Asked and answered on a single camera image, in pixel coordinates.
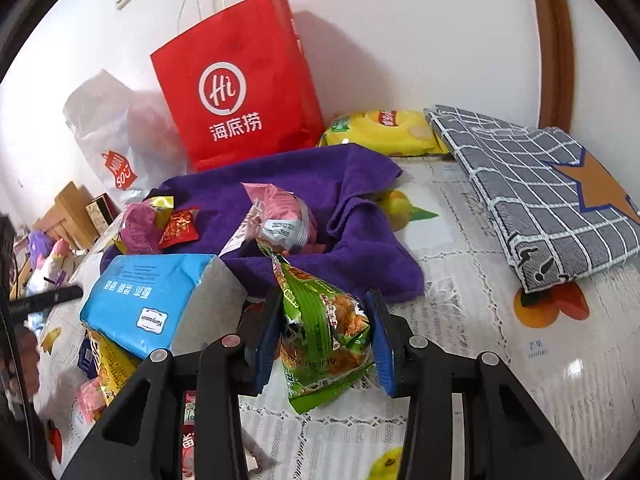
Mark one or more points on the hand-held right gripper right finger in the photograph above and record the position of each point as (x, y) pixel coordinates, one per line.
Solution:
(382, 347)

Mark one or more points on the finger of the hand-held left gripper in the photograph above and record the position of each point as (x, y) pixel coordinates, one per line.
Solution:
(47, 299)

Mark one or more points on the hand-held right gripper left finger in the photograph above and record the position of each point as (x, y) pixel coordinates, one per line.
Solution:
(265, 342)

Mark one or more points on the green snack packet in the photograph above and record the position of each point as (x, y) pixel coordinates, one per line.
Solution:
(325, 330)

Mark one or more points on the yellow snack packet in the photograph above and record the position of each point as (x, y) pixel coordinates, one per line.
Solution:
(115, 365)

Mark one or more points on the red paper shopping bag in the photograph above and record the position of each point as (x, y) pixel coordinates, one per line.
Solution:
(235, 55)

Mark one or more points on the person's left hand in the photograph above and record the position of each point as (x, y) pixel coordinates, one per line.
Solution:
(27, 365)

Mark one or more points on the pink plush toy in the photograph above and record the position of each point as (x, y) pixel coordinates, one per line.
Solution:
(50, 260)

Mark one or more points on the small blue snack packet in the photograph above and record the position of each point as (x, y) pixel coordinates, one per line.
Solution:
(89, 360)

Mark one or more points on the fruit printed tablecloth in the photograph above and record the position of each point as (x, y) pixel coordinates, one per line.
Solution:
(475, 350)

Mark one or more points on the blue tissue pack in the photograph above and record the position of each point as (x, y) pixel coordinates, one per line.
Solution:
(145, 295)

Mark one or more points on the patterned cardboard box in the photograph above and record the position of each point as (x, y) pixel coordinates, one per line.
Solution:
(102, 212)

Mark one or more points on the magenta snack packet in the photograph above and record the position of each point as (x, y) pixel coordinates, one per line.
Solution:
(140, 227)

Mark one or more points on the pink and silver snack packet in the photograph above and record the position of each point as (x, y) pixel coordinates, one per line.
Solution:
(285, 220)

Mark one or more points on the small red candy packet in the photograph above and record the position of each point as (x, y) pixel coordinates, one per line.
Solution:
(179, 227)

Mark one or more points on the purple towel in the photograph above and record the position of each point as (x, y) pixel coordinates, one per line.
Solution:
(310, 180)

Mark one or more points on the white plastic shopping bag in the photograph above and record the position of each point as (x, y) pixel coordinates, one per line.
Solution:
(115, 130)

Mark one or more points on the yellow potato chip bag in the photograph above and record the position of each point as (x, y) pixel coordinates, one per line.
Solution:
(380, 132)

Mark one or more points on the grey checked folded cloth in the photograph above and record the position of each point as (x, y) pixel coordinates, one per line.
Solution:
(540, 195)

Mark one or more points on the brown wooden door frame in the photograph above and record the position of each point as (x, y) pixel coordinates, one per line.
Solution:
(552, 45)

